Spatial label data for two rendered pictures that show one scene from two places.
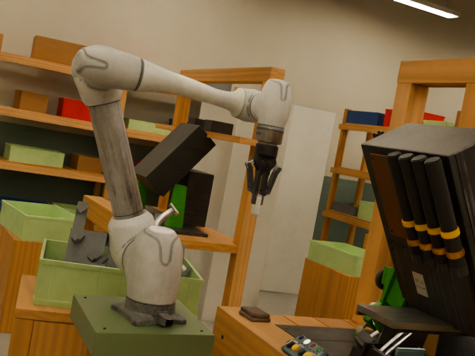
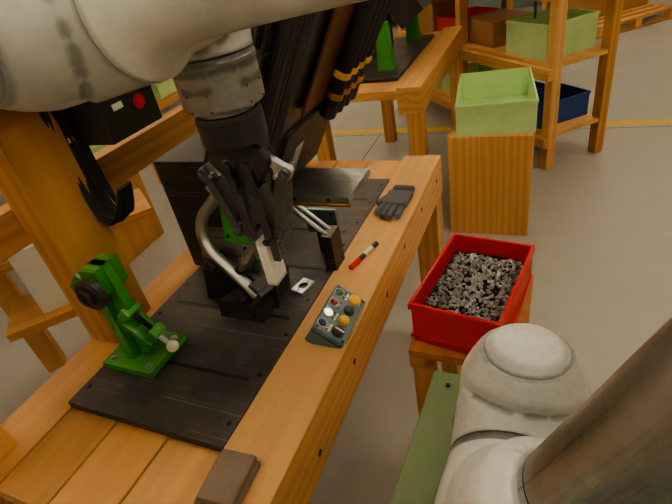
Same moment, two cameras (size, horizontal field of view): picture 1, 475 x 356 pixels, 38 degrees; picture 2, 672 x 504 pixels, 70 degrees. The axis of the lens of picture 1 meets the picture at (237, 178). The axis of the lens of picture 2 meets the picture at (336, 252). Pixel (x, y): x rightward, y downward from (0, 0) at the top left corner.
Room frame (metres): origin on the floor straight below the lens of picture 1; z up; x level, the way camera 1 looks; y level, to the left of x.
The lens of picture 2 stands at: (2.52, 0.40, 1.65)
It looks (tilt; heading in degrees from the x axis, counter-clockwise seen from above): 33 degrees down; 234
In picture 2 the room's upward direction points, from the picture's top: 12 degrees counter-clockwise
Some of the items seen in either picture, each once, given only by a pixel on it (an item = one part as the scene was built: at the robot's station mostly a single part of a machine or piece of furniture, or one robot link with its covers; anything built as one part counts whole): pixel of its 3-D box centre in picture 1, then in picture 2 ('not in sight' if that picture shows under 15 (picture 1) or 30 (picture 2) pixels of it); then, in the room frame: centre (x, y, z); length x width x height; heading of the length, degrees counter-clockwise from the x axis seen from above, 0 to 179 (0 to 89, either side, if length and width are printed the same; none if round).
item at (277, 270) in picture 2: (255, 204); (274, 258); (2.27, -0.07, 1.31); 0.03 x 0.01 x 0.07; 26
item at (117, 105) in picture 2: not in sight; (108, 100); (2.19, -0.79, 1.42); 0.17 x 0.12 x 0.15; 26
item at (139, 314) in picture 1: (152, 309); not in sight; (2.10, 0.18, 0.95); 0.22 x 0.18 x 0.06; 35
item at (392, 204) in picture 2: not in sight; (392, 201); (1.55, -0.56, 0.91); 0.20 x 0.11 x 0.03; 23
